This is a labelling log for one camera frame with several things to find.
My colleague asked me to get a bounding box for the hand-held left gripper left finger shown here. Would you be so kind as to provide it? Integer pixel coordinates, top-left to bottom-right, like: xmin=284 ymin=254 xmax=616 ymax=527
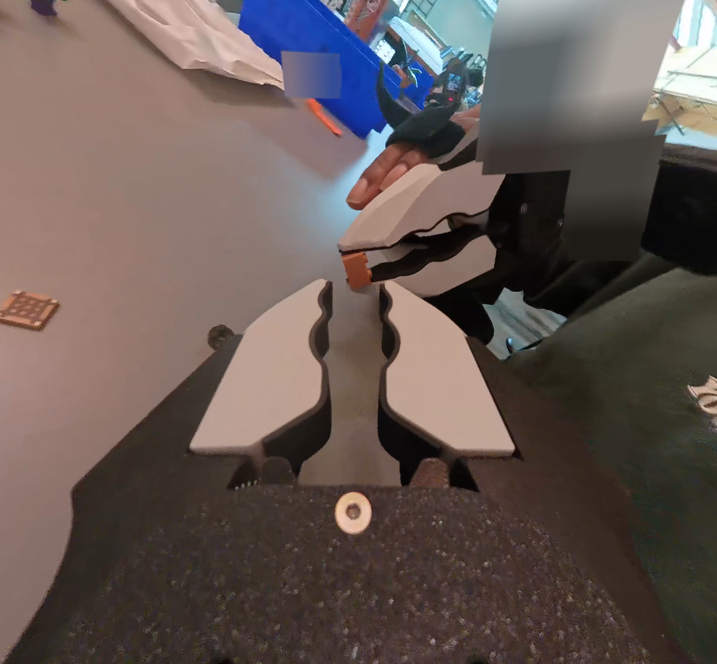
xmin=189 ymin=279 xmax=332 ymax=484

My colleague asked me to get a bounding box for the person's right hand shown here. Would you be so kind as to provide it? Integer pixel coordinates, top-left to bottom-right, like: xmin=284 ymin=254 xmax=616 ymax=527
xmin=346 ymin=143 xmax=433 ymax=212

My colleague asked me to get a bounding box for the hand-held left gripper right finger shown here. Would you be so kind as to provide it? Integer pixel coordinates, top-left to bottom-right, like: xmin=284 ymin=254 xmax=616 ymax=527
xmin=378 ymin=282 xmax=516 ymax=485

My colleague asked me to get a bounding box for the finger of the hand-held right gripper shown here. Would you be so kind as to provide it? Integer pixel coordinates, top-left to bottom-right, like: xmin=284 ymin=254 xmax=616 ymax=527
xmin=370 ymin=228 xmax=497 ymax=299
xmin=338 ymin=140 xmax=506 ymax=254

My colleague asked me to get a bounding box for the person's green hoodie torso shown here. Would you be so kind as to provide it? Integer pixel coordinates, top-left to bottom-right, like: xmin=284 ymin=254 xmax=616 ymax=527
xmin=504 ymin=266 xmax=717 ymax=664

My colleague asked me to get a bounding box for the tan grid printed toy tile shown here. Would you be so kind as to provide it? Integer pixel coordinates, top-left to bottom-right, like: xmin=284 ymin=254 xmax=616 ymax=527
xmin=0 ymin=290 xmax=60 ymax=332

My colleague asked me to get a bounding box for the grey desk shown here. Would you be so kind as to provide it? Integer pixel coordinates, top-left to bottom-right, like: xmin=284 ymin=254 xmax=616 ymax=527
xmin=0 ymin=0 xmax=508 ymax=654

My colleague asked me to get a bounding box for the orange flat toy tool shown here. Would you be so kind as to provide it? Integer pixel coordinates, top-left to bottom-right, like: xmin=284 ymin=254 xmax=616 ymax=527
xmin=307 ymin=99 xmax=344 ymax=138

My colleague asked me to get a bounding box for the white paper bag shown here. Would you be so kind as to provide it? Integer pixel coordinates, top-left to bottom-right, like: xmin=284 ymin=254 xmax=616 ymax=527
xmin=53 ymin=0 xmax=286 ymax=89

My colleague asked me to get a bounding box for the blue plastic bin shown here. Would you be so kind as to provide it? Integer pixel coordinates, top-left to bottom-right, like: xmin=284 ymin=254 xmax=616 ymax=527
xmin=238 ymin=0 xmax=428 ymax=140

